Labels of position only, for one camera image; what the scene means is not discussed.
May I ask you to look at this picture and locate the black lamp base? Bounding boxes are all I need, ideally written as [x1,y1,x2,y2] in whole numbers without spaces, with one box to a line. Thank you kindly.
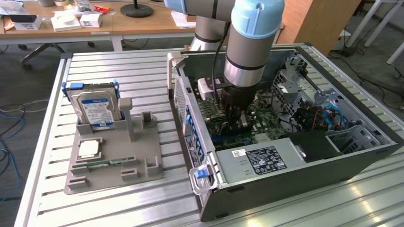
[118,0,154,18]

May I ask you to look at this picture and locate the white box with round lid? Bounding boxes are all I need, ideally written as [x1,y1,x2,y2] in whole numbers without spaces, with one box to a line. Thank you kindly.
[49,13,82,33]

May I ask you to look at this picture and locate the metal socket cover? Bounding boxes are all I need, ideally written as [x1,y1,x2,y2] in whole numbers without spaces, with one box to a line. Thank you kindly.
[253,89,265,111]

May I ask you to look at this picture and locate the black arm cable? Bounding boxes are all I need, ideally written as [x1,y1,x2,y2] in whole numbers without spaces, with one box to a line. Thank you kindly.
[211,21,231,106]

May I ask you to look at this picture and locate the blue wire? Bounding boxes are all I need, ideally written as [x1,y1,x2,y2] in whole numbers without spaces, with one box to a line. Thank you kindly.
[321,104,347,130]

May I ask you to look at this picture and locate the red wire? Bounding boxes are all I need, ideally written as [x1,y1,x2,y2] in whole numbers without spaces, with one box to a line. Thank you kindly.
[310,107,325,130]

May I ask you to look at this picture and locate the wooden desk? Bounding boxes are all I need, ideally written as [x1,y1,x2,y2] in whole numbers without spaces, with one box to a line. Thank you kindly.
[0,0,286,45]

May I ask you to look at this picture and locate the loose papers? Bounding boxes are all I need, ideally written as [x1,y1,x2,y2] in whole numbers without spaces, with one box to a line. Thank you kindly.
[0,4,25,16]

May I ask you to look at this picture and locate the black Nvidia graphics card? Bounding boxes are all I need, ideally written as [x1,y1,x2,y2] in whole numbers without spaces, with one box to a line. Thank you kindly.
[217,122,253,138]

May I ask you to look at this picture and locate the grey power supply unit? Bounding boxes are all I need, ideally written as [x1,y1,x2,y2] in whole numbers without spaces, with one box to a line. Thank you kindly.
[206,138,307,185]

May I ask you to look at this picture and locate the open black PC case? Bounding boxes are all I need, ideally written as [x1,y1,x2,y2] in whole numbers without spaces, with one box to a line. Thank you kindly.
[166,42,404,223]

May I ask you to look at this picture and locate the green RAM stick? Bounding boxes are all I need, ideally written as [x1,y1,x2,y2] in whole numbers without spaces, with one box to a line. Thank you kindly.
[70,158,135,171]

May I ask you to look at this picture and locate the white box with red dot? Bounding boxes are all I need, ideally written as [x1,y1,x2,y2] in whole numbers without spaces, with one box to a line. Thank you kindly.
[337,30,353,50]

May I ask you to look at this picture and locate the black fan block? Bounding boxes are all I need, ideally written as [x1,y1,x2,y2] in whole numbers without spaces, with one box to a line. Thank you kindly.
[289,106,323,132]

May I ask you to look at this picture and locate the blue floor cable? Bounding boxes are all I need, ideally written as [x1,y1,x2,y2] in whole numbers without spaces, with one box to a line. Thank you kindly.
[0,113,25,203]

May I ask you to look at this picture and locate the white metal table frame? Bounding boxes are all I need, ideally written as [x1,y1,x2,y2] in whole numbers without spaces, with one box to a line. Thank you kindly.
[345,0,404,66]

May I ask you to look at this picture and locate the hard disk with blue carrier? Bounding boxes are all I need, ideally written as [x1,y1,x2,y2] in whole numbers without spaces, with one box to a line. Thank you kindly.
[59,81,123,131]

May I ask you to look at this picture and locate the silver CPU chip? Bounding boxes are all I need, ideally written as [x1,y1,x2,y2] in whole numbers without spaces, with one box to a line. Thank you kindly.
[78,140,102,159]

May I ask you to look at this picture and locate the perforated silver disk bay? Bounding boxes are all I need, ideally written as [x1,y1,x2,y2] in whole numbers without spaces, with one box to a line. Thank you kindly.
[270,68,317,105]

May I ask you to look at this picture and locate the black chair base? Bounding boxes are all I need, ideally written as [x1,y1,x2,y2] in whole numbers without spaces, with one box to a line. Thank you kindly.
[18,42,94,70]

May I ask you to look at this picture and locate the white paper stack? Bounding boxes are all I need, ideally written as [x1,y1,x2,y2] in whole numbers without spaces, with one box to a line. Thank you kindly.
[170,10,197,29]

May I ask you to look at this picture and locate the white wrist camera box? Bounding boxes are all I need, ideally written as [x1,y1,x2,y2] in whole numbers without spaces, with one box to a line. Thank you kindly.
[197,78,226,101]

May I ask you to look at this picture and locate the black-topped white box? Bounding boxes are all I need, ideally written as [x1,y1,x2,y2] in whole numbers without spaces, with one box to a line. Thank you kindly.
[7,14,42,31]

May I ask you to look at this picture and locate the white floor cable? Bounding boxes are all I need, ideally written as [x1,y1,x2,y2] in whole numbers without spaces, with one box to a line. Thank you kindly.
[0,99,49,113]

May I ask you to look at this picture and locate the blue case latch tab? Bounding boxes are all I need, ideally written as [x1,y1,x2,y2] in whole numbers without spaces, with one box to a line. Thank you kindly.
[194,169,210,181]

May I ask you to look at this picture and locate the grey parts rack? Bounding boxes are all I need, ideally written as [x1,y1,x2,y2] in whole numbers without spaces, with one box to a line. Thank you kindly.
[63,97,165,196]

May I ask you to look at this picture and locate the clear plastic bag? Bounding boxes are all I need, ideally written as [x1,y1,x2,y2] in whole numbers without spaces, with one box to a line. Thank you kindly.
[77,0,94,12]

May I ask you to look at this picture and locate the green motherboard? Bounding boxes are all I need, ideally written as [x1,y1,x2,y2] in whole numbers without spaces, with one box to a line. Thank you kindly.
[189,82,291,152]

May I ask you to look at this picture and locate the slotted silver disk bay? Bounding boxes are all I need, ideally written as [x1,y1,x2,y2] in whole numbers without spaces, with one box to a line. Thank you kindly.
[323,124,381,156]

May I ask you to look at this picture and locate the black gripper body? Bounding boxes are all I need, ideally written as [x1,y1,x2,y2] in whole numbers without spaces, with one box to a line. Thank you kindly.
[219,86,257,112]

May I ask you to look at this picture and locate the small white box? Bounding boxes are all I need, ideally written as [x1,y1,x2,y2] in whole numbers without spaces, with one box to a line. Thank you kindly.
[78,13,103,28]

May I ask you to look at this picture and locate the wooden cabinet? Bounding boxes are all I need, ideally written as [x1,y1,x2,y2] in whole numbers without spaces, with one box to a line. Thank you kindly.
[275,0,362,55]

